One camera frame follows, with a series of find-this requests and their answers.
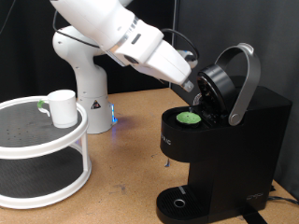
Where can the black backdrop curtain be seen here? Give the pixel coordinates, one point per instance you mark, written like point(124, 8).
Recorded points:
point(25, 56)

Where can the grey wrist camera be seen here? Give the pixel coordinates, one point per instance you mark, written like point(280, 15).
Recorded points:
point(188, 58)

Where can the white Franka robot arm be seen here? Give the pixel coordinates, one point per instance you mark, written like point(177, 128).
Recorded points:
point(90, 77)

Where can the green-lidded coffee pod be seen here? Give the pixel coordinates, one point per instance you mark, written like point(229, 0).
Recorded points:
point(187, 118)

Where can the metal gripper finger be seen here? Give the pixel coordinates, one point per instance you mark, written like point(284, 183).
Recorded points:
point(188, 86)

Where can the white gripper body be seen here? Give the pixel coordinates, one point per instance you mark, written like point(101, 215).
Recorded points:
point(155, 56)

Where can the black Keurig coffee machine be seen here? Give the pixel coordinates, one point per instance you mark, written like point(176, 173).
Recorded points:
point(236, 149)

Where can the white two-tier turntable shelf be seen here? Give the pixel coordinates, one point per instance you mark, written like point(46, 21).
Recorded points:
point(31, 130)

